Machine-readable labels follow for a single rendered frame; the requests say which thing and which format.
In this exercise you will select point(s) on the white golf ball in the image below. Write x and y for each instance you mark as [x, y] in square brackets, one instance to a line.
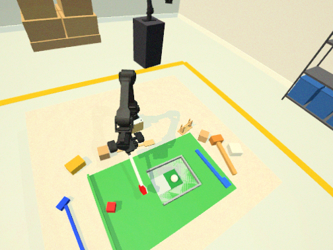
[174, 178]

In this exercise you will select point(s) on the green flat mat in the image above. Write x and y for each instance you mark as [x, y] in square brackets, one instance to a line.
[141, 222]

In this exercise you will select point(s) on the red block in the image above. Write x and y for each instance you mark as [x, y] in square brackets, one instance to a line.
[111, 207]

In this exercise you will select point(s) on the orange mallet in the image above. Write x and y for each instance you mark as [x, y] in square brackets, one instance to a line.
[218, 140]

